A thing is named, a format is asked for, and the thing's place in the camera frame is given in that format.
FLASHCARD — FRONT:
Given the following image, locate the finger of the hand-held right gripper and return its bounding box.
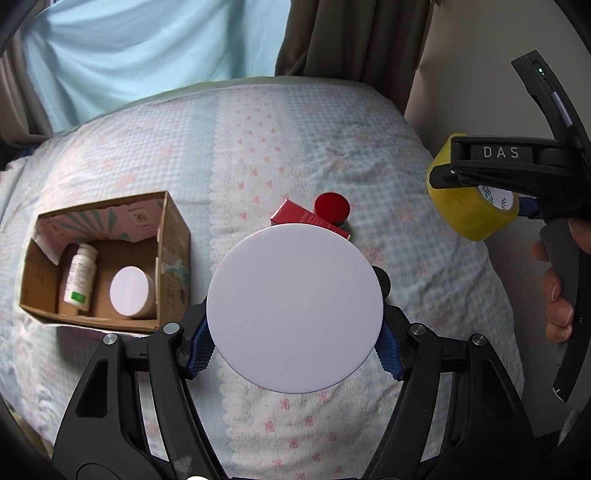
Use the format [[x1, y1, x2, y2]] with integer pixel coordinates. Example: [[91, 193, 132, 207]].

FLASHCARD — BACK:
[[430, 166, 523, 197], [517, 196, 541, 221]]

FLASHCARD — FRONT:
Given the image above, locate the large white round jar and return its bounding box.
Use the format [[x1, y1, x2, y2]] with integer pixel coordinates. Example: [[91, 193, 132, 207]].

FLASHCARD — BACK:
[[206, 223, 385, 394]]

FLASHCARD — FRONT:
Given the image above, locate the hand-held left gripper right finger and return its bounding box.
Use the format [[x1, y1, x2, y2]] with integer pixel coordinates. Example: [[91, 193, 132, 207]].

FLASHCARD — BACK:
[[373, 305, 542, 480]]

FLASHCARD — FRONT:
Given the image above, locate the person's right hand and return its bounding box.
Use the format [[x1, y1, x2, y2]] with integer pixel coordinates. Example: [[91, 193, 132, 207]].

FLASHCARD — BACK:
[[531, 218, 591, 343]]

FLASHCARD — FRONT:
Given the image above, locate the yellow tape roll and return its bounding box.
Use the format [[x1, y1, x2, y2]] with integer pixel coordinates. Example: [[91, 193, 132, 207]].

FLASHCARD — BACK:
[[427, 133, 520, 241]]

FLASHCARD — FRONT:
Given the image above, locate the red carton box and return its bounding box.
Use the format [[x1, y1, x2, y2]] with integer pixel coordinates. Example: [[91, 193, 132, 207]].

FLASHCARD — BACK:
[[270, 200, 352, 241]]

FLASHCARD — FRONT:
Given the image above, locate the light blue curtain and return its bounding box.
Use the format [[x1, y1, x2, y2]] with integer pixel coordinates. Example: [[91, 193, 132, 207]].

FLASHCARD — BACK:
[[21, 0, 296, 136]]

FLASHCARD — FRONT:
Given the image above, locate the red lidded round jar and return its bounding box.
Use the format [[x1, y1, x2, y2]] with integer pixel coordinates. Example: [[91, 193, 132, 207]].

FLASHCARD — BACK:
[[315, 193, 350, 228]]

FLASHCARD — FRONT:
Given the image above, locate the small white round jar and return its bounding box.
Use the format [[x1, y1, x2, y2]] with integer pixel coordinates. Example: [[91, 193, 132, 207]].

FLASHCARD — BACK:
[[110, 267, 158, 320]]

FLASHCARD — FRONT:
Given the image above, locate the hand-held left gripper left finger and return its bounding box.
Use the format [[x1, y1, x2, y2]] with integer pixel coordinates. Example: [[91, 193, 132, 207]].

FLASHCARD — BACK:
[[51, 299, 219, 480]]

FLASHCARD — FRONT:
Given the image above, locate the pink printed checked bedspread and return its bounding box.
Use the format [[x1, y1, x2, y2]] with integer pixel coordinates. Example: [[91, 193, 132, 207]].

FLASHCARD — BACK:
[[0, 76, 527, 468]]

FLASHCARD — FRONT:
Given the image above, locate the white pill bottle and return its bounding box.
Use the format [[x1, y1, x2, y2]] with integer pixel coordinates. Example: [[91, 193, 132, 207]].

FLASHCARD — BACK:
[[63, 244, 99, 311]]

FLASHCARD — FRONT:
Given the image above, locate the cardboard box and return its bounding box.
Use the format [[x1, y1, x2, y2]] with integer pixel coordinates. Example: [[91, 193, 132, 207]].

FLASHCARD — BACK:
[[18, 191, 191, 334]]

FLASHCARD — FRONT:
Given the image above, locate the brown curtain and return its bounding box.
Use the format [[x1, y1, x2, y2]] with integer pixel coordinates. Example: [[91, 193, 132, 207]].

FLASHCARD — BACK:
[[274, 0, 433, 121], [0, 32, 52, 149]]

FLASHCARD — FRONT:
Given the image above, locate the black round object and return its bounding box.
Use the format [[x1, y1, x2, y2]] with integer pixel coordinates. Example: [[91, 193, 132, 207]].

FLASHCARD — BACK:
[[373, 267, 392, 297]]

